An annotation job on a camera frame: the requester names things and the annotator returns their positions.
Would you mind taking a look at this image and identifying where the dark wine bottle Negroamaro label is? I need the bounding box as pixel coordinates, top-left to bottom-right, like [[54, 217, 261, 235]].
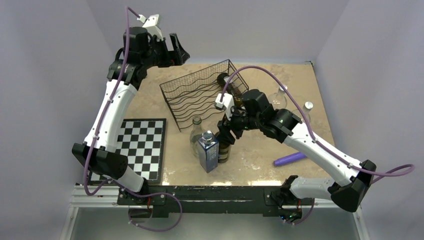
[[214, 131, 231, 164]]

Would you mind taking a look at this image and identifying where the purple cable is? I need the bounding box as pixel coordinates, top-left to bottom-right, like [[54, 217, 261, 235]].
[[221, 65, 416, 227], [82, 5, 184, 233]]

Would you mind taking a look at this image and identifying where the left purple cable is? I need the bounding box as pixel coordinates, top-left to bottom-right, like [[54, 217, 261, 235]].
[[82, 5, 184, 233]]

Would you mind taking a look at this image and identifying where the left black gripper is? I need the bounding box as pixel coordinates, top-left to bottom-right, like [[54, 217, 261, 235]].
[[140, 33, 189, 70]]

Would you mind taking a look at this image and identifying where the clear bottle silver cap left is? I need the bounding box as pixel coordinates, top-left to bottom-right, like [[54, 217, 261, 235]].
[[267, 84, 288, 109]]

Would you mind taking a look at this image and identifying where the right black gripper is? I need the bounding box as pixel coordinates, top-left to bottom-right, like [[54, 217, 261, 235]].
[[216, 102, 262, 145]]

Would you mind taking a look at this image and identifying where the black wire wine rack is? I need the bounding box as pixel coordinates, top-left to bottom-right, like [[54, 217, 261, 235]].
[[159, 59, 237, 131]]

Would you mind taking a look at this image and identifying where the clear bottle silver cap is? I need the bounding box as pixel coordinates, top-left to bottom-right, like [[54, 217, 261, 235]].
[[292, 101, 314, 122], [267, 84, 288, 109]]

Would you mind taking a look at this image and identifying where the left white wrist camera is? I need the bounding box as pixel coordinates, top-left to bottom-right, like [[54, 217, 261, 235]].
[[137, 14, 164, 41]]

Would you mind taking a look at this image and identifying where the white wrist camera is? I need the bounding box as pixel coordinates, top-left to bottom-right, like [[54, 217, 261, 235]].
[[137, 14, 164, 41], [214, 93, 235, 121]]

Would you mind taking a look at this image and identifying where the black white chessboard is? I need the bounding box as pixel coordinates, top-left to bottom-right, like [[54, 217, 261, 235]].
[[83, 118, 168, 186]]

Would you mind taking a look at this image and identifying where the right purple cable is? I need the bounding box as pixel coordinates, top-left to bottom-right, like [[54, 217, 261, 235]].
[[221, 65, 416, 227]]

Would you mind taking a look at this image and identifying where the clear empty glass bottle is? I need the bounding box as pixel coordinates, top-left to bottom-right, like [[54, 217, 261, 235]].
[[190, 115, 204, 158]]

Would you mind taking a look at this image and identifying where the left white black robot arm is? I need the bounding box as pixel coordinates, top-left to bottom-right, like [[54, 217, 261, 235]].
[[71, 27, 190, 205]]

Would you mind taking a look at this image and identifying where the olive wine bottle brown label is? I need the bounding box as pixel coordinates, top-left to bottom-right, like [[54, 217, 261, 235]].
[[216, 72, 244, 107]]

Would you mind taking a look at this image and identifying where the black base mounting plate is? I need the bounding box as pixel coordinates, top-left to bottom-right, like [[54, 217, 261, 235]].
[[117, 184, 314, 222]]

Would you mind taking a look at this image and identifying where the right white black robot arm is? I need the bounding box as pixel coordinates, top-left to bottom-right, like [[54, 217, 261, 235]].
[[214, 89, 377, 213]]

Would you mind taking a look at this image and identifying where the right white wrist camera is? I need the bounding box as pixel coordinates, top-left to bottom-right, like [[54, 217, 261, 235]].
[[214, 93, 235, 121]]

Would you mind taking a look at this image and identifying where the clear bottle silver cap right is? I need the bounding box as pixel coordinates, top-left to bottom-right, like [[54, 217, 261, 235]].
[[292, 101, 314, 122]]

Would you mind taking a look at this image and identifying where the purple plastic microphone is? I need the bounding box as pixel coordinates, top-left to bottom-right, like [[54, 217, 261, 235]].
[[273, 152, 307, 167]]

